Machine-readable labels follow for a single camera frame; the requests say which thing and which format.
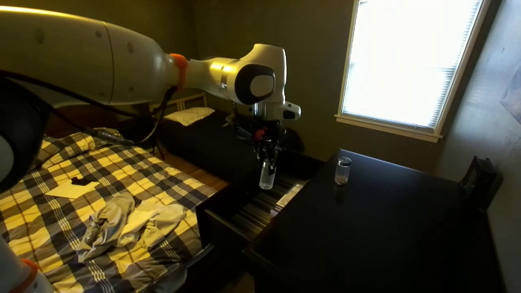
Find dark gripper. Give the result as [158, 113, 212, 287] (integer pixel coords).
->
[238, 113, 287, 171]

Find clear glass jar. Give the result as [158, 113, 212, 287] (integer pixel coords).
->
[257, 157, 279, 192]
[334, 155, 354, 188]

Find dresser drawer with striped contents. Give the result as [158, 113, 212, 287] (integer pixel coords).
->
[194, 161, 311, 257]

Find dark wooden dresser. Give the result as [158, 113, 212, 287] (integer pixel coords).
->
[241, 147, 507, 293]

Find yellow plaid bed blanket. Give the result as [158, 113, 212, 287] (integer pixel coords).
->
[0, 127, 230, 293]

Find grey crumpled garment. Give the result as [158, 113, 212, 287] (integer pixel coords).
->
[75, 192, 189, 266]

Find dark wooden headboard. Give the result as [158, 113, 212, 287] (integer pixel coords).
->
[43, 100, 165, 140]

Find white paper sheet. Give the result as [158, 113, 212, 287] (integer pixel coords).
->
[46, 176, 103, 202]

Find bright window with white frame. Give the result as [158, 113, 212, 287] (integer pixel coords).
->
[334, 0, 494, 144]

